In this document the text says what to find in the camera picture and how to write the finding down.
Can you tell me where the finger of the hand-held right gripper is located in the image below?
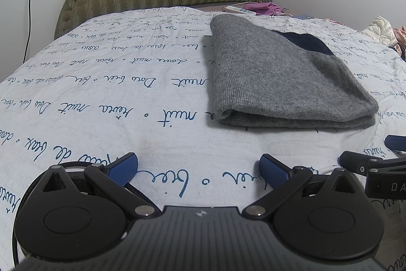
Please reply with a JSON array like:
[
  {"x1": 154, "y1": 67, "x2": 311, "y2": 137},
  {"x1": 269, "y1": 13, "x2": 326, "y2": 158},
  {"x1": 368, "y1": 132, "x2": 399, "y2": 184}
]
[
  {"x1": 384, "y1": 135, "x2": 406, "y2": 152},
  {"x1": 339, "y1": 150, "x2": 406, "y2": 178}
]

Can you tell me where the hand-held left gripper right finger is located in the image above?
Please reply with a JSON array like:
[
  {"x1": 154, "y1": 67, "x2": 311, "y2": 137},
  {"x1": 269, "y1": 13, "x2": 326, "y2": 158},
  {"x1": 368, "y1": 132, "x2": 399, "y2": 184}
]
[{"x1": 242, "y1": 154, "x2": 361, "y2": 221}]

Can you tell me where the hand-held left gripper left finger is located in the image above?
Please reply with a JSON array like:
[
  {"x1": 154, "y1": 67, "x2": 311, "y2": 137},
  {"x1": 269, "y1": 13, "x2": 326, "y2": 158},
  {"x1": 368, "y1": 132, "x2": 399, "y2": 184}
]
[{"x1": 41, "y1": 152, "x2": 161, "y2": 221}]

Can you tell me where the grey sweater with navy sleeves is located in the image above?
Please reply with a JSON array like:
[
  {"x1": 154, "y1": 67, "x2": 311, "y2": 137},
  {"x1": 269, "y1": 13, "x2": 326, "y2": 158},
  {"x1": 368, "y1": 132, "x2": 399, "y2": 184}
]
[{"x1": 209, "y1": 14, "x2": 380, "y2": 131}]

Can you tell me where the pile of mixed clothes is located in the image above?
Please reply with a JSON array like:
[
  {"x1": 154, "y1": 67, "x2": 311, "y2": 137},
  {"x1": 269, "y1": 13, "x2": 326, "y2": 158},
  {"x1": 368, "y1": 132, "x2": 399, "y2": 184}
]
[{"x1": 362, "y1": 15, "x2": 406, "y2": 62}]

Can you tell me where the purple cloth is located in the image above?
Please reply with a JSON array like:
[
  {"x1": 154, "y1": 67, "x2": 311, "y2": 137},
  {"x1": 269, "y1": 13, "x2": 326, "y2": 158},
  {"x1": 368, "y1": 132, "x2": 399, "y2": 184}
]
[{"x1": 243, "y1": 2, "x2": 286, "y2": 17}]

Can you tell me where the black wall cable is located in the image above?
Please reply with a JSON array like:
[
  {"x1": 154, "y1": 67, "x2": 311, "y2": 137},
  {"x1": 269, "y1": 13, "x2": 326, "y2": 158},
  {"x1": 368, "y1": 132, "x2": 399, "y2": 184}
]
[{"x1": 24, "y1": 0, "x2": 42, "y2": 62}]

